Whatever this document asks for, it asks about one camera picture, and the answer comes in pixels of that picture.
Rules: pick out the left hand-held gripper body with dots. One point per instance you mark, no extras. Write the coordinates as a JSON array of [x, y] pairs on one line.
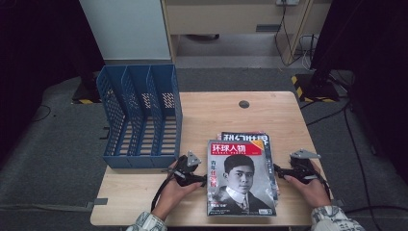
[[184, 170]]

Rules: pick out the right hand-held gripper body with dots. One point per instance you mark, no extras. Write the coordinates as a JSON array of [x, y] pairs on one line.
[[303, 168]]

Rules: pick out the portrait cover magazine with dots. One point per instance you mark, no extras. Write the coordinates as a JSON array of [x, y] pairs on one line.
[[240, 179]]

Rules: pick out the blue plastic file rack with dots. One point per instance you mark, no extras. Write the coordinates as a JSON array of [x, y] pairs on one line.
[[141, 162]]

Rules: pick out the red cover magazine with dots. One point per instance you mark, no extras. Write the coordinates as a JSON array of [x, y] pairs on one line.
[[218, 137]]

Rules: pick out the person's right hand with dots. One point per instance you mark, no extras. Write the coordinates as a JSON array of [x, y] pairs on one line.
[[314, 192]]

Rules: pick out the person's left hand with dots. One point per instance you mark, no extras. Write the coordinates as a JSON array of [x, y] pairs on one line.
[[171, 199]]

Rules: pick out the grey tape strip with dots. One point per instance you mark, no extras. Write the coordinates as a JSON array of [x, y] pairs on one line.
[[101, 201], [337, 202]]

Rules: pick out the black curtain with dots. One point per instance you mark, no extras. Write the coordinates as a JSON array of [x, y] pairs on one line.
[[378, 48], [38, 48]]

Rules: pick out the white cabinet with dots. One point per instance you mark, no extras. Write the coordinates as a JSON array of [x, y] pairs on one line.
[[128, 29]]

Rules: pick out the light wooden desk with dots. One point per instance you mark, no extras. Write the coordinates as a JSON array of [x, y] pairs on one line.
[[224, 17]]

